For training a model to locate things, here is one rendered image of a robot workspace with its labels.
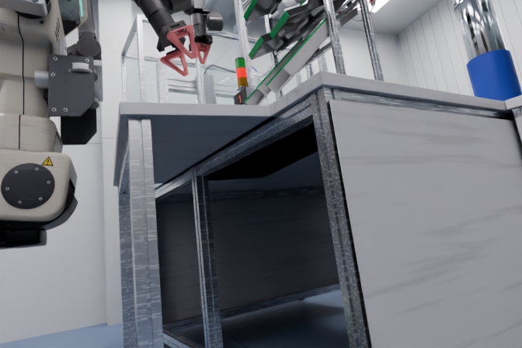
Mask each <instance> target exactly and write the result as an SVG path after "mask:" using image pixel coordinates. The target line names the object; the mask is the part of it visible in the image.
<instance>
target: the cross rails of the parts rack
mask: <svg viewBox="0 0 522 348"><path fill-rule="evenodd" d="M358 5H359V0H355V1H354V2H352V3H351V4H350V5H348V6H347V7H346V8H345V9H344V10H343V11H342V12H340V13H339V14H338V15H337V16H336V21H337V22H338V21H339V20H340V19H342V18H343V17H344V16H345V15H346V14H347V13H348V12H350V11H351V10H352V9H354V8H355V7H356V6H358ZM277 7H278V6H277ZM277 7H276V8H275V9H274V10H273V11H272V12H271V13H270V14H269V19H272V18H273V17H274V16H275V15H276V14H277V13H278V10H277ZM324 15H325V8H323V9H322V10H321V11H320V12H319V13H317V14H316V15H315V16H314V17H313V18H312V19H310V20H309V21H308V22H307V23H306V24H305V25H303V26H302V27H301V28H300V29H299V30H298V31H297V32H296V33H295V34H294V35H293V36H292V37H290V38H289V39H288V40H287V41H286V42H285V43H283V44H282V45H281V46H280V47H279V48H278V49H276V50H275V51H274V52H273V53H274V56H277V55H278V54H280V53H281V52H282V51H283V50H284V49H286V48H287V47H288V46H289V45H291V44H292V43H293V42H294V41H295V40H296V39H297V38H298V37H299V36H301V35H302V34H303V33H304V32H305V31H307V30H308V29H309V28H310V27H311V26H313V25H314V24H315V23H316V22H318V21H319V20H320V19H321V18H322V17H323V16H324Z"/></svg>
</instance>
